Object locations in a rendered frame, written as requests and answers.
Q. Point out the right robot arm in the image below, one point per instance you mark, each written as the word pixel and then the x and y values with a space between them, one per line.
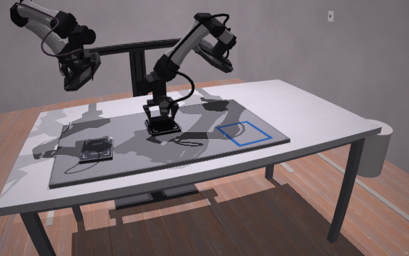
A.
pixel 41 23

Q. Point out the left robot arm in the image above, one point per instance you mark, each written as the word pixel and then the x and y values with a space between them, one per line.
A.
pixel 155 80

